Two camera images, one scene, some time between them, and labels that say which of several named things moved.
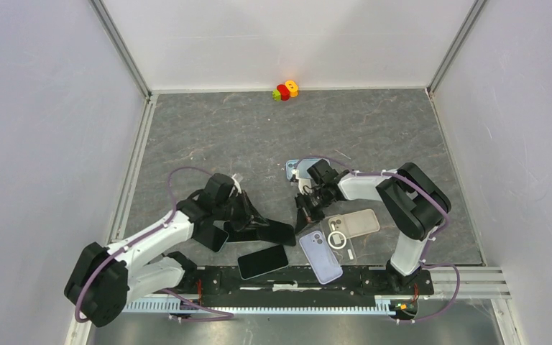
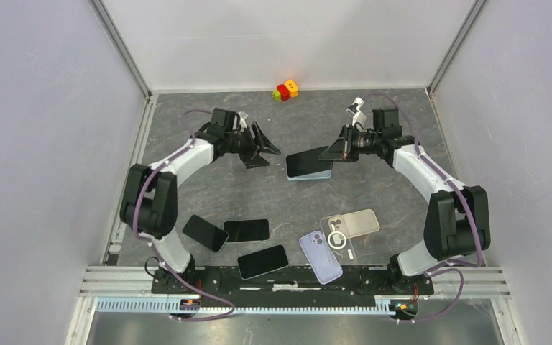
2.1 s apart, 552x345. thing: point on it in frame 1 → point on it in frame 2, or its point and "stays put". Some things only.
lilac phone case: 321,258 stays put
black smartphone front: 262,261 stays put
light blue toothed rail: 175,306 stays put
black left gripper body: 234,211 → 242,144
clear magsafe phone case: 336,232 stays put
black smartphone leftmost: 210,236 stays put
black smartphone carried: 277,232 → 307,162
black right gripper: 301,200 → 336,152
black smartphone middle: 249,233 stays put
